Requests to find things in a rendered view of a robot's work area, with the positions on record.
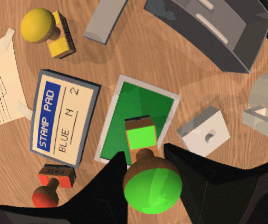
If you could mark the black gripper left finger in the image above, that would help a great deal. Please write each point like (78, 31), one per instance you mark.
(100, 202)

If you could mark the yellow rubber stamp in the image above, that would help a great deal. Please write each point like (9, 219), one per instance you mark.
(41, 25)

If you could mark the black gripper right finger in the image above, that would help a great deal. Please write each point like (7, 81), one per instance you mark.
(215, 193)

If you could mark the grey mug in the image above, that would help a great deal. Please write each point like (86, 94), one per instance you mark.
(256, 114)

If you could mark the green ink pad in grey tray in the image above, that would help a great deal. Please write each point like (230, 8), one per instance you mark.
(134, 98)

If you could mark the cream inspection card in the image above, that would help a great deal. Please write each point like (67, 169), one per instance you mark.
(12, 99)

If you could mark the red rubber stamp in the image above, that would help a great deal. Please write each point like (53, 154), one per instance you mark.
(52, 177)

